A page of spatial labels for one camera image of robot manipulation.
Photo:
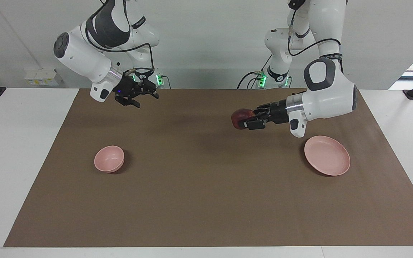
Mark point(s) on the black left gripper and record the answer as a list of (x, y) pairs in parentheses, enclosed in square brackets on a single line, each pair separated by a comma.
[(277, 111)]

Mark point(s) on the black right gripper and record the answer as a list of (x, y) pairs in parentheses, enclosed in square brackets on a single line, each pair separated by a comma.
[(129, 87)]

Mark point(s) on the dark red apple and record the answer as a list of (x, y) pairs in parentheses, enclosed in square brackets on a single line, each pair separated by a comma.
[(238, 116)]

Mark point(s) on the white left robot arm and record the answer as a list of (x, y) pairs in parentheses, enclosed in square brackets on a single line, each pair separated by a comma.
[(332, 100)]

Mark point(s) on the pink bowl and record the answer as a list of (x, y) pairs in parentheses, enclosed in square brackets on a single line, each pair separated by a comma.
[(109, 158)]

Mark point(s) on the pink plate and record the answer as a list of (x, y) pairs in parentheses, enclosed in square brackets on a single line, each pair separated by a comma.
[(327, 156)]

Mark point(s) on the brown table mat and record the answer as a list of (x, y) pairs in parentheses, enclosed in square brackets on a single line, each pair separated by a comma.
[(206, 200)]

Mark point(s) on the white power strip box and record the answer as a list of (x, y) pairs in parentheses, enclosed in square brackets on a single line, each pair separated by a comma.
[(43, 77)]

